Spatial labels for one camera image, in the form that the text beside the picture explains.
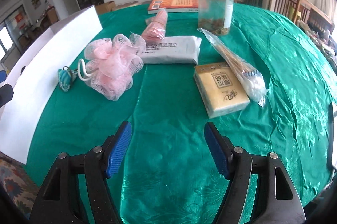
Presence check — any pink packet bundle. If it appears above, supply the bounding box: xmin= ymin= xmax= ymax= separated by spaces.
xmin=141 ymin=8 xmax=168 ymax=41

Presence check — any beige tissue pack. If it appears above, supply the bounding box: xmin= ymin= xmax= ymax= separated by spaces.
xmin=193 ymin=62 xmax=250 ymax=119

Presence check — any white cardboard box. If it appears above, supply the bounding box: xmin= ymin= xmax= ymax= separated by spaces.
xmin=0 ymin=6 xmax=103 ymax=165

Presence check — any orange book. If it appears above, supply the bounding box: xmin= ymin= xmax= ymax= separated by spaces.
xmin=147 ymin=0 xmax=201 ymax=15

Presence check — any white wet wipes pack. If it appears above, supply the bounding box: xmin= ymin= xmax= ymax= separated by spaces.
xmin=139 ymin=35 xmax=203 ymax=65

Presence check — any clear jar with black lid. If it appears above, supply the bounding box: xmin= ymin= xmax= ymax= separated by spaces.
xmin=197 ymin=0 xmax=235 ymax=37

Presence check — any pile of clutter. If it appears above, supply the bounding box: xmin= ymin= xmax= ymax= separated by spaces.
xmin=303 ymin=21 xmax=337 ymax=69

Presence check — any patterned rug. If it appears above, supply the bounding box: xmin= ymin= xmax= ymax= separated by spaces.
xmin=0 ymin=151 xmax=40 ymax=220

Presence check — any pink bath loofah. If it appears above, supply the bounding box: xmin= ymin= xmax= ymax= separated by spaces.
xmin=78 ymin=33 xmax=147 ymax=101

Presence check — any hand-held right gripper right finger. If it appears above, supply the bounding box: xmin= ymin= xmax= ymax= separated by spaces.
xmin=204 ymin=122 xmax=307 ymax=224

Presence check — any teal striped sachet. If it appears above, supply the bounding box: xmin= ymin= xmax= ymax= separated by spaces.
xmin=57 ymin=66 xmax=78 ymax=93

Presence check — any dark wooden slatted chair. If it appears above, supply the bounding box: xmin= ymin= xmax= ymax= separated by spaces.
xmin=307 ymin=6 xmax=333 ymax=35
xmin=269 ymin=0 xmax=311 ymax=24

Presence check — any cotton swab bag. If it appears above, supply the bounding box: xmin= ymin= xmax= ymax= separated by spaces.
xmin=197 ymin=28 xmax=269 ymax=108

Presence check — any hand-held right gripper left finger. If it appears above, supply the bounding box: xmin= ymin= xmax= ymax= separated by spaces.
xmin=29 ymin=121 xmax=133 ymax=224

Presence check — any brown cardboard box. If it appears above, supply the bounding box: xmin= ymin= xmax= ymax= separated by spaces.
xmin=95 ymin=1 xmax=116 ymax=15

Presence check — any green tablecloth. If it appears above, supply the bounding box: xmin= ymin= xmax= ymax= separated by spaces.
xmin=25 ymin=1 xmax=337 ymax=224

